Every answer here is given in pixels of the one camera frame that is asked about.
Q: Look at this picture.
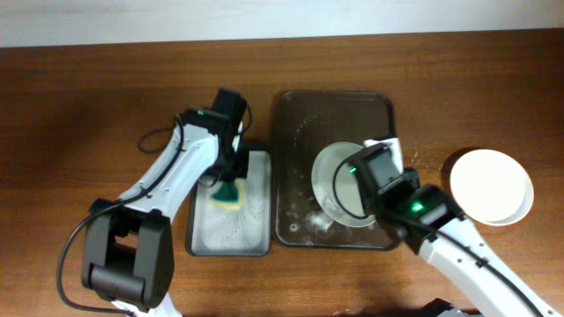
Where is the white plate scribble stain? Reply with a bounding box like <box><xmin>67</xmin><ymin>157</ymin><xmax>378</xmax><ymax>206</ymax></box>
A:
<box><xmin>465</xmin><ymin>173</ymin><xmax>534</xmax><ymax>226</ymax></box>

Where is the large dark brown tray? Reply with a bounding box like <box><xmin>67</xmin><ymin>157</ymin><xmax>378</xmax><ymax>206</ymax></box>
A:
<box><xmin>272</xmin><ymin>91</ymin><xmax>397</xmax><ymax>251</ymax></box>

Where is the white plate front stain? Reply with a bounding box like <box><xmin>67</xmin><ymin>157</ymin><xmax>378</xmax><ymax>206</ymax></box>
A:
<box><xmin>449</xmin><ymin>149</ymin><xmax>534</xmax><ymax>226</ymax></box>

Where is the green yellow sponge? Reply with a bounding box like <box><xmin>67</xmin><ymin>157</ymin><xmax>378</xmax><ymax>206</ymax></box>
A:
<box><xmin>210</xmin><ymin>180</ymin><xmax>246</xmax><ymax>210</ymax></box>

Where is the small black soapy tray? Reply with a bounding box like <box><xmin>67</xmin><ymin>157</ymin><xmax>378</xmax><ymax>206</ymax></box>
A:
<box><xmin>185</xmin><ymin>146</ymin><xmax>273</xmax><ymax>257</ymax></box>

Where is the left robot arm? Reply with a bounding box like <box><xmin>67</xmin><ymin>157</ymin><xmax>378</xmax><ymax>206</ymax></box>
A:
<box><xmin>81</xmin><ymin>89</ymin><xmax>250</xmax><ymax>316</ymax></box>

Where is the pale grey plate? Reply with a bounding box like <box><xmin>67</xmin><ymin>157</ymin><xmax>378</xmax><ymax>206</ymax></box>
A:
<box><xmin>311</xmin><ymin>142</ymin><xmax>375</xmax><ymax>227</ymax></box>

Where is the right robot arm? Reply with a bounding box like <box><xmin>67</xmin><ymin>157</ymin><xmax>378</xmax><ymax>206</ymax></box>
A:
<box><xmin>344</xmin><ymin>141</ymin><xmax>558</xmax><ymax>316</ymax></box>

